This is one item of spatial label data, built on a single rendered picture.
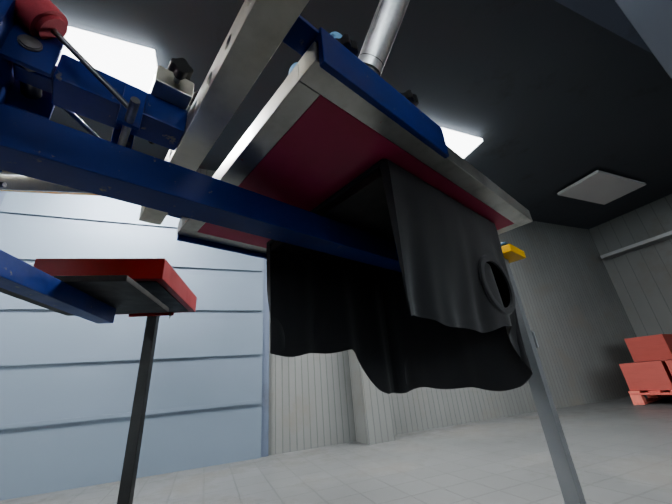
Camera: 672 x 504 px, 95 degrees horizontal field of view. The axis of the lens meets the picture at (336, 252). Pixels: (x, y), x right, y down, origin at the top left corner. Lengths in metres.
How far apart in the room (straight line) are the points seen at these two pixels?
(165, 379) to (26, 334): 1.15
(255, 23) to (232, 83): 0.10
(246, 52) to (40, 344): 3.34
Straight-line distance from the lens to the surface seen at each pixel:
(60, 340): 3.59
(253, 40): 0.50
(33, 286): 1.18
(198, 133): 0.63
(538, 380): 1.17
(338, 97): 0.50
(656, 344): 6.53
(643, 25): 0.62
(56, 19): 0.63
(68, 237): 3.90
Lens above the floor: 0.57
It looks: 23 degrees up
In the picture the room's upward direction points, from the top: 5 degrees counter-clockwise
